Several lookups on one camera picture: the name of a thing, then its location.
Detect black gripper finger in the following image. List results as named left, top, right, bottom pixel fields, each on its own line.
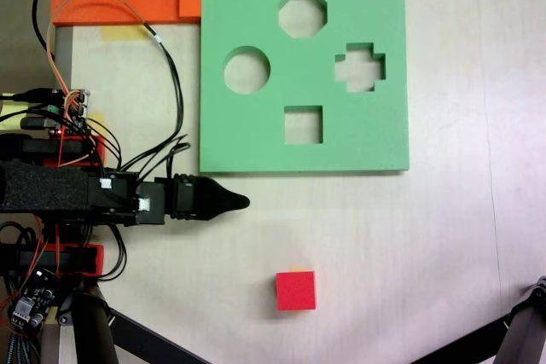
left=196, top=176, right=251, bottom=221

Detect red square block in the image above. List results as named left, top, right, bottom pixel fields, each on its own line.
left=275, top=270, right=317, bottom=311

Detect green shape sorter board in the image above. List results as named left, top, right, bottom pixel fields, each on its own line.
left=198, top=0, right=411, bottom=176

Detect motor controller circuit board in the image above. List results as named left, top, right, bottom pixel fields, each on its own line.
left=47, top=88, right=93, bottom=131

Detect black tripod strut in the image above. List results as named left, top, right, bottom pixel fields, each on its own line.
left=408, top=315, right=513, bottom=364
left=106, top=306, right=211, bottom=364

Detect black tripod leg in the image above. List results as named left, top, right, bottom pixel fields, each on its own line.
left=67, top=289, right=119, bottom=364
left=494, top=275, right=546, bottom=364

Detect wide yellow tape strip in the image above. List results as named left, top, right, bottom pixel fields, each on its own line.
left=101, top=26, right=148, bottom=42

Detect small power converter board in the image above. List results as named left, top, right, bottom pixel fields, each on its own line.
left=7, top=269, right=57, bottom=332

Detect yellow sticky note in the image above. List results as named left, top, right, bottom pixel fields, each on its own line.
left=0, top=98, right=29, bottom=130

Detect black gripper wire bundle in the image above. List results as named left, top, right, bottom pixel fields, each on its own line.
left=165, top=142, right=192, bottom=178

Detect black looped base wires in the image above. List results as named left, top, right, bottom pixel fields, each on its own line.
left=96, top=223, right=128, bottom=282

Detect black wire with white connector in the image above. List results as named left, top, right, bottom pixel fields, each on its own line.
left=117, top=21, right=191, bottom=176

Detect black USB cable plug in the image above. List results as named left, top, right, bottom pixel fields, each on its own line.
left=0, top=88, right=55, bottom=104

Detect braided black white cable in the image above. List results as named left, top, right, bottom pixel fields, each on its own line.
left=3, top=332, right=32, bottom=364

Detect thick black cable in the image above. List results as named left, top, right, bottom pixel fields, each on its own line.
left=32, top=0, right=49, bottom=52

